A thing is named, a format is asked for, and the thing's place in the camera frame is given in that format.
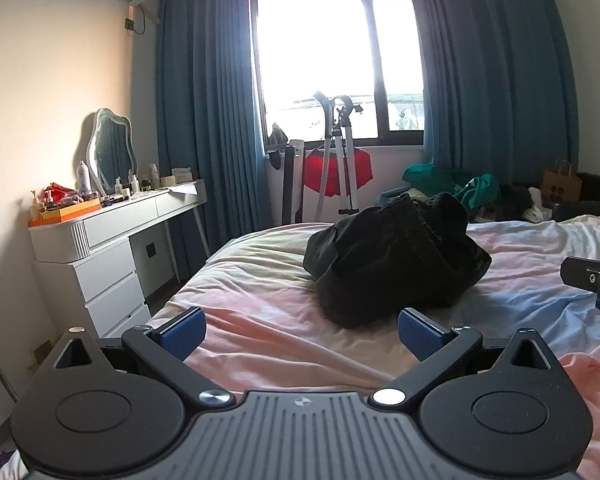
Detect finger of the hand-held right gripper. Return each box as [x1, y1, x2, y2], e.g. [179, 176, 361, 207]
[560, 256, 600, 292]

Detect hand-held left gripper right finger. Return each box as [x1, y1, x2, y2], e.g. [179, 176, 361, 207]
[370, 307, 561, 409]

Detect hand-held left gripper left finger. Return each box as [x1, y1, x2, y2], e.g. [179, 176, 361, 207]
[50, 306, 233, 409]

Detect black pants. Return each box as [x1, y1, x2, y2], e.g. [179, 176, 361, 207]
[302, 191, 493, 330]

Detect green clothes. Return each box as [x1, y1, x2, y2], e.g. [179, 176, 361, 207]
[402, 162, 501, 211]

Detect white cloth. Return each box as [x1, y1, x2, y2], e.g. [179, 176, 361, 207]
[522, 187, 553, 223]

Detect black armchair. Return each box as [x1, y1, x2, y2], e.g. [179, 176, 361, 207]
[510, 172, 600, 223]

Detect white dressing table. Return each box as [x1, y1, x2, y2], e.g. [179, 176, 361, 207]
[28, 178, 212, 339]

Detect brown paper bag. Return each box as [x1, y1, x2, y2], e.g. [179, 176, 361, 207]
[542, 160, 583, 203]

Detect pastel bed duvet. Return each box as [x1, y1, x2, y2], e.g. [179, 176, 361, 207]
[0, 214, 600, 480]

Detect cardboard piece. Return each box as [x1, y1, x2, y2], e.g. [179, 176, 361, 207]
[29, 340, 57, 374]

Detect white paper sheet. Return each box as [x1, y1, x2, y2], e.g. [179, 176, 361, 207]
[167, 180, 206, 196]

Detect white box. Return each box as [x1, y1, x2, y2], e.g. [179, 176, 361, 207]
[160, 170, 196, 189]

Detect orange tray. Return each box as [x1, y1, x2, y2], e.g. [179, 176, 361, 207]
[28, 200, 102, 226]

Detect red pouch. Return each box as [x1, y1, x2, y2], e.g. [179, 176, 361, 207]
[42, 182, 76, 206]

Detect silver garment steamer stand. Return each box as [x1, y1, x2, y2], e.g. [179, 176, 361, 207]
[312, 91, 365, 222]

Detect wavy white vanity mirror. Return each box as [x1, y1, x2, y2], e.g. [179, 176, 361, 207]
[86, 108, 138, 196]

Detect red cloth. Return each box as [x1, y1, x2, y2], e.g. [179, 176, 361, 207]
[302, 147, 373, 196]

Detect black hanging cloth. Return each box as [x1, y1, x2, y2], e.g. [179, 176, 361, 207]
[267, 122, 290, 171]

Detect blue curtain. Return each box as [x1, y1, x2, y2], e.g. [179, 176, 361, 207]
[155, 0, 272, 282]
[404, 0, 581, 196]

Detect dark framed window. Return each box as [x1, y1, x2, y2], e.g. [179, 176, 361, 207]
[247, 0, 426, 153]

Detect black wall plug with cable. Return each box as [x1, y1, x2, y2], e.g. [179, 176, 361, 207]
[124, 4, 149, 37]

